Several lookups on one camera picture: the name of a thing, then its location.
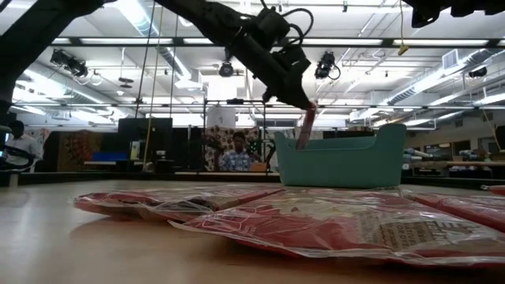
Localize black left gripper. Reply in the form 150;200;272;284
240;37;316;110

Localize red popcorn bag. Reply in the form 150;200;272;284
480;183;505;197
73;192;224;222
90;185;286;210
398;187;505;234
168;188;505;270
295;100;319;151

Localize black ceiling spot lamp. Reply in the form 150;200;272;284
218;59;236;79

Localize white cylinder container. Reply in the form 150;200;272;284
206;106;237;129

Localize floral patterned cloth panel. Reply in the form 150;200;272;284
204;125;261;173

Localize person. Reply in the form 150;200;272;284
218;130;253;173
2;120;40;170

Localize teal plastic basket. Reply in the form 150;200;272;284
274;123;408;189

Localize black monitor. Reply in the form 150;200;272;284
117;117;174;163

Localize white air vent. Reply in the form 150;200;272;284
441;48;459;71

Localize blue box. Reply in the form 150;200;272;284
92;151;128;163

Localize wooden workbench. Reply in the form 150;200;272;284
402;159;505;179

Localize orange patterned cloth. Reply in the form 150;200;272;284
57;129;104;173

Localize black metal frame stand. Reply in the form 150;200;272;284
202;98;268;174

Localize black ceiling camera with cable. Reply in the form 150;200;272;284
314;50;342;82

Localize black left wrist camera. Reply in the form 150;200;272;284
252;6;295;43

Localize black hanging cable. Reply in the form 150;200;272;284
169;15;180;119
135;0;157;119

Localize silver ventilation duct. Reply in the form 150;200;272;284
114;0;206;92
386;49;505;106

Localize yellow hanging rope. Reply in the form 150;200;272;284
141;0;165;171

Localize yellow hanging plug cord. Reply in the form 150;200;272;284
397;0;410;57

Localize black table frame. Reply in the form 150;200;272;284
0;170;505;187

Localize black ceiling camera cluster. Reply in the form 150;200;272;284
50;49;90;79

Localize black looped cable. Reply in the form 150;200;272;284
0;144;36;171

